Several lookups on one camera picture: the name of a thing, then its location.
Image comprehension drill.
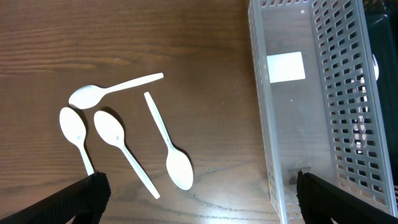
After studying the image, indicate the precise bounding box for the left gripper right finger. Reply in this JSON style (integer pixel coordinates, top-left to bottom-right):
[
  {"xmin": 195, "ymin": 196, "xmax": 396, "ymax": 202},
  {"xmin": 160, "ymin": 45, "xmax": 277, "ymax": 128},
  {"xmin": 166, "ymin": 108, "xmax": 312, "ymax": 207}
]
[{"xmin": 297, "ymin": 170, "xmax": 397, "ymax": 224}]

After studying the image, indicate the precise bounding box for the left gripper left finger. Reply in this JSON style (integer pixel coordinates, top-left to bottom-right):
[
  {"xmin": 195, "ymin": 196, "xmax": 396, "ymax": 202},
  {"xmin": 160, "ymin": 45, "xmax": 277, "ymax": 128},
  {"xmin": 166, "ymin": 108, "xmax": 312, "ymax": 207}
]
[{"xmin": 1, "ymin": 171, "xmax": 111, "ymax": 224}]

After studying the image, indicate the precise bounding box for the white spoon top horizontal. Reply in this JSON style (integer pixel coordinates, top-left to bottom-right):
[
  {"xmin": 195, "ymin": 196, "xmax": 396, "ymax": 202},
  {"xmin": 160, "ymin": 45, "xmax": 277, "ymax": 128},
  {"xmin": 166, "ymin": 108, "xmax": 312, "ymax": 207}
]
[{"xmin": 68, "ymin": 73, "xmax": 164, "ymax": 110}]

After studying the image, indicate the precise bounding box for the white label sticker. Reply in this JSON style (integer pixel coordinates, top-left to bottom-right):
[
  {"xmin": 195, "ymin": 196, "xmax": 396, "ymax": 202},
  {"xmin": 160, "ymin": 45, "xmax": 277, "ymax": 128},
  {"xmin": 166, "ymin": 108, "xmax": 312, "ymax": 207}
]
[{"xmin": 267, "ymin": 52, "xmax": 305, "ymax": 83}]

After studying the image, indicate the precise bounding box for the black plastic basket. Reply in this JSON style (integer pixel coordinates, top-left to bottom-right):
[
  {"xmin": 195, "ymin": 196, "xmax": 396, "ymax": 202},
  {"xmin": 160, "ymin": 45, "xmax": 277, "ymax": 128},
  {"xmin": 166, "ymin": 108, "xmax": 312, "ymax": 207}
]
[{"xmin": 363, "ymin": 0, "xmax": 397, "ymax": 185}]

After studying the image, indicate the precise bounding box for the clear plastic basket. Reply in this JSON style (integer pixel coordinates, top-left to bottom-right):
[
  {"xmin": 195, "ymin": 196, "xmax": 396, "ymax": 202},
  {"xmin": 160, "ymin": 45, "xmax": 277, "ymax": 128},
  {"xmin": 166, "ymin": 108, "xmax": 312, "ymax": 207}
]
[{"xmin": 248, "ymin": 0, "xmax": 397, "ymax": 223}]

